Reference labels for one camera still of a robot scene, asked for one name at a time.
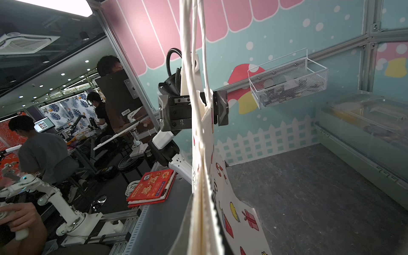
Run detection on person behind black panel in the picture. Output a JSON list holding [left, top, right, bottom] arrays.
[[96, 55, 123, 77]]

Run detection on white wire mesh basket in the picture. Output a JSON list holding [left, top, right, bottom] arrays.
[[247, 48, 329, 109]]

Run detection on person in grey shirt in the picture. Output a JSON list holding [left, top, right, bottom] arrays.
[[8, 116, 79, 195]]

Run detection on red book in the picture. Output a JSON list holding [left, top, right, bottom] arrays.
[[127, 169, 177, 208]]

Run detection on clear plastic storage box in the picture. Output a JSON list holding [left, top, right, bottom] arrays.
[[313, 90, 408, 211]]

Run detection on paper bag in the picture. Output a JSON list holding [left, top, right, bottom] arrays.
[[170, 1, 271, 255]]

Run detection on small white robot arm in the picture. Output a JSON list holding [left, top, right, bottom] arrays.
[[1, 163, 128, 247]]

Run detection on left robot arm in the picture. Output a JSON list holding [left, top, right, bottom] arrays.
[[149, 48, 229, 188]]

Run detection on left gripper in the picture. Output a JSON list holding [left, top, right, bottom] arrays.
[[158, 90, 229, 132]]

